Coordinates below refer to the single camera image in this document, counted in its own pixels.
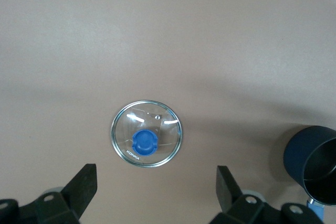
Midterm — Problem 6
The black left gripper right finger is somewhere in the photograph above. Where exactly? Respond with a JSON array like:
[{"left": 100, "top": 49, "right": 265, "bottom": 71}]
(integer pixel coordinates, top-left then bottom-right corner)
[{"left": 209, "top": 165, "right": 324, "bottom": 224}]

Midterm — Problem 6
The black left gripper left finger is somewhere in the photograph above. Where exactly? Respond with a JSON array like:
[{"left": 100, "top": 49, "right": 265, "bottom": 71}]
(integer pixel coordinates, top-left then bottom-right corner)
[{"left": 0, "top": 163, "right": 98, "bottom": 224}]

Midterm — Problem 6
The glass lid with blue knob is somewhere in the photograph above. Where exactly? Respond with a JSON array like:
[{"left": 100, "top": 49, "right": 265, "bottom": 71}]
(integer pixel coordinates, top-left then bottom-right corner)
[{"left": 110, "top": 100, "right": 184, "bottom": 168}]

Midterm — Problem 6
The brown table cover cloth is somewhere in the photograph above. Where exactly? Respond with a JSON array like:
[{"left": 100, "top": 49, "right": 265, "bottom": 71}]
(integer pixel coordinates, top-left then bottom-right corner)
[{"left": 0, "top": 0, "right": 336, "bottom": 224}]

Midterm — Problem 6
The dark pot with blue handle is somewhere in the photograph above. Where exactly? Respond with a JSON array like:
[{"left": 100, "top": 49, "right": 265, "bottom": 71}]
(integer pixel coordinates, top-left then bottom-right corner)
[{"left": 283, "top": 125, "right": 336, "bottom": 224}]

